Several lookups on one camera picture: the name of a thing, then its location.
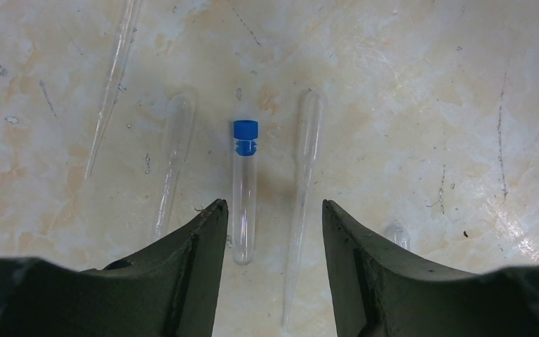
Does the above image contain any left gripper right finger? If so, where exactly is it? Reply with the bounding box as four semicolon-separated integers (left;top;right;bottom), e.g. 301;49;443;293
322;200;539;336

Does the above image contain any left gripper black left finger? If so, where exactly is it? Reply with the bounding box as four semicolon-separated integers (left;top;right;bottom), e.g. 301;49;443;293
0;199;229;336

